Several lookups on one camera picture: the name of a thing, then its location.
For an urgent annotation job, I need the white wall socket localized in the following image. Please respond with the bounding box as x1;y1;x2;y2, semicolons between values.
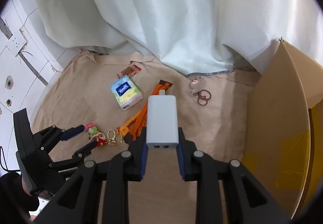
6;30;27;57

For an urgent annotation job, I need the white usb charger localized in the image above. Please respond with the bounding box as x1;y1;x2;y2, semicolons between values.
146;90;179;150

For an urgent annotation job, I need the orange utility knife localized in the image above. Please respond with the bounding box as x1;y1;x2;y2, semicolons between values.
117;80;172;145

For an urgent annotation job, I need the cardboard box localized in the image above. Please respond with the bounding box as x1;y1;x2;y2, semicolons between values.
242;40;322;217

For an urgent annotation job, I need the white curtain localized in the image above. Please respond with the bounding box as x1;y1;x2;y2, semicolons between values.
35;0;322;75

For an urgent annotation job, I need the red green plush keychain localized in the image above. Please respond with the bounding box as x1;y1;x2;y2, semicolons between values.
85;123;123;147

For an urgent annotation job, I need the tissue pack blue yellow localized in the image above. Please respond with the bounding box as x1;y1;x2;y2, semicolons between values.
110;75;144;111

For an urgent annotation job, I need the pink mouse keychain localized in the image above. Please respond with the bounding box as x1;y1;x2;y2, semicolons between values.
188;76;212;106

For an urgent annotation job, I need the brown snack packet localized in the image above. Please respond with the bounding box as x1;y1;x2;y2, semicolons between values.
117;64;141;79

